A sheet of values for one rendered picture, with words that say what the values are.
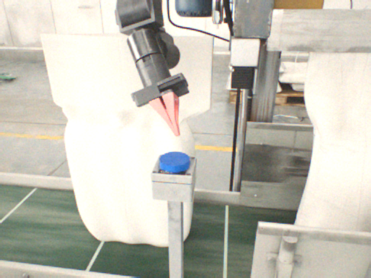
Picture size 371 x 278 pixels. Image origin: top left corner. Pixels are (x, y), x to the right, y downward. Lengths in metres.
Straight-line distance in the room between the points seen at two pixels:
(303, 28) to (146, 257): 0.81
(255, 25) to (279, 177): 0.70
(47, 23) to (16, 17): 0.66
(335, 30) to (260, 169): 0.57
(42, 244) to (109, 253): 0.24
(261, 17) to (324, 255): 0.48
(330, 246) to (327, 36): 0.47
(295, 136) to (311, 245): 0.53
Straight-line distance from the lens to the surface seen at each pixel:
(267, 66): 1.14
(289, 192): 1.23
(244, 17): 0.61
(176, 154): 0.59
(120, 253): 1.06
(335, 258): 0.70
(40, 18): 6.90
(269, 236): 0.64
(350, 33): 0.83
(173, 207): 0.62
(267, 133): 1.09
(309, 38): 0.80
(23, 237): 1.23
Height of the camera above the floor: 1.13
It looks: 25 degrees down
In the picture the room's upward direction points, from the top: straight up
